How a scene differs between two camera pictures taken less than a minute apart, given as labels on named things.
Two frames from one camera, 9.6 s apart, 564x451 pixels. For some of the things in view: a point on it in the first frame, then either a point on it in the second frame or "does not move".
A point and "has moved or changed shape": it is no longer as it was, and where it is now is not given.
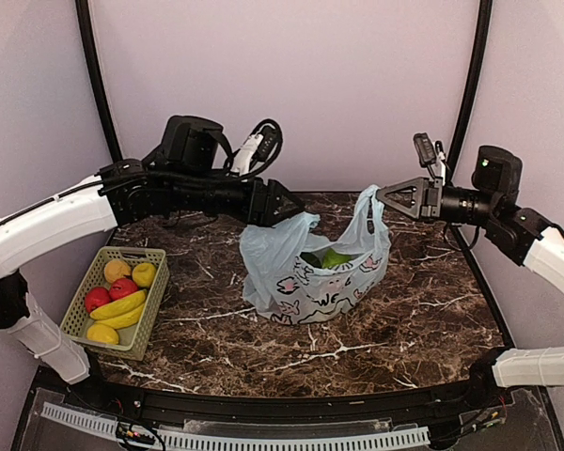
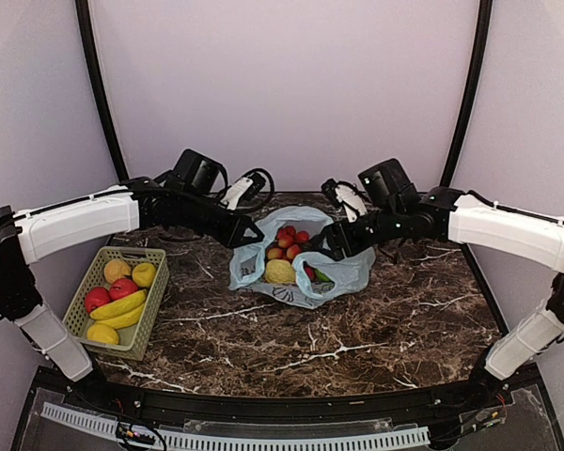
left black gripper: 263,212 to 233,237
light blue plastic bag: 293,276 has moved or changed shape
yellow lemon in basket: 102,333 does not move
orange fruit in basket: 116,270 does not move
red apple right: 121,287 does not move
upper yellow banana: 119,304 does not move
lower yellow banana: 124,319 does not move
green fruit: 332,258 to 323,276
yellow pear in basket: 144,274 does not move
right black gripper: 427,196 to 337,232
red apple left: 96,297 does not move
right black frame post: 474,77 does not move
